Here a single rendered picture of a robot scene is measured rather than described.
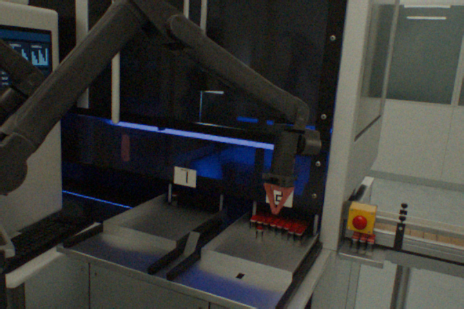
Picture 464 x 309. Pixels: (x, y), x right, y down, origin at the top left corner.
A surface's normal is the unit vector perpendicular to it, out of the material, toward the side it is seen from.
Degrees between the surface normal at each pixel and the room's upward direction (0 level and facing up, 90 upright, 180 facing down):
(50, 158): 90
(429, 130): 90
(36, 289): 90
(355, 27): 90
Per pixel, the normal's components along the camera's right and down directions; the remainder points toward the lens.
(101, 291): -0.41, 0.18
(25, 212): 0.95, 0.13
